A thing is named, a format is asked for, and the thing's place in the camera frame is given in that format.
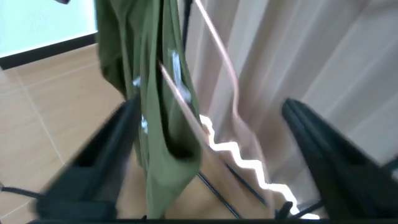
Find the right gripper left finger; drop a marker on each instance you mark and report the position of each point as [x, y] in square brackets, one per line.
[90, 177]

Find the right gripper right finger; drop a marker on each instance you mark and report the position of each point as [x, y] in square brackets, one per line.
[348, 174]

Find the green printed t-shirt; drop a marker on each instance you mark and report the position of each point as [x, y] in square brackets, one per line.
[140, 46]

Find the pink clothes hanger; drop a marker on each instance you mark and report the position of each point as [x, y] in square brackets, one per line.
[215, 40]

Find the black clothes rack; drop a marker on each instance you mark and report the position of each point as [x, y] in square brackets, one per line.
[217, 194]

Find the beige curtain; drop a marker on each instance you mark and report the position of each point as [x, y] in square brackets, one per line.
[311, 46]

